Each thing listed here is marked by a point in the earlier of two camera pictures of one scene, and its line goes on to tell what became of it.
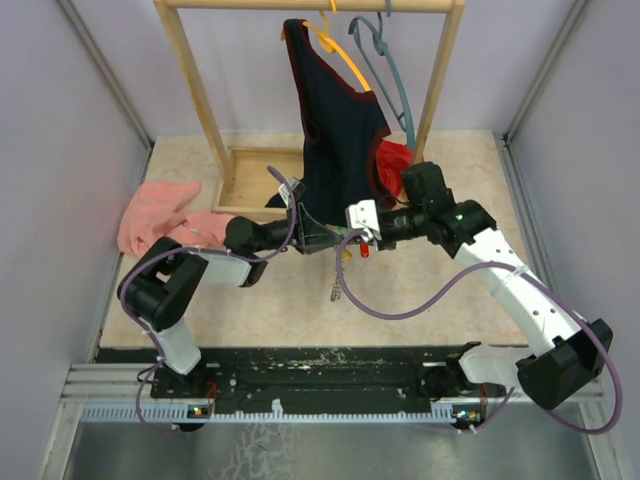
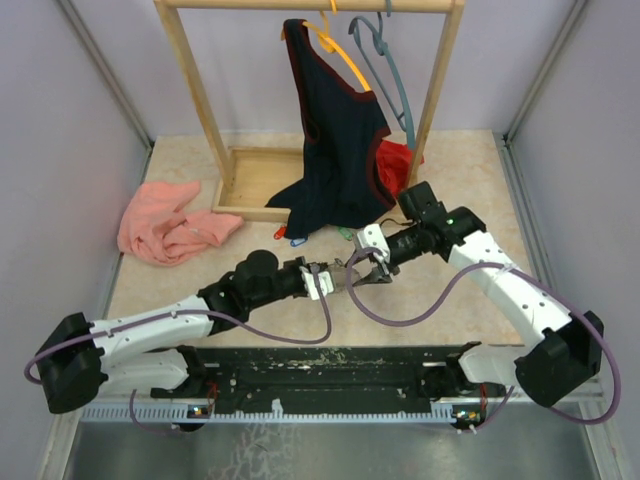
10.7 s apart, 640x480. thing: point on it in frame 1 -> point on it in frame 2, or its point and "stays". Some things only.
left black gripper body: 302,240 -> 292,268
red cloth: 391,158 stays
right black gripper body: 386,244 -> 396,259
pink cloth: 157,211 stays
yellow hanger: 328,43 stays
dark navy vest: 342,126 stays
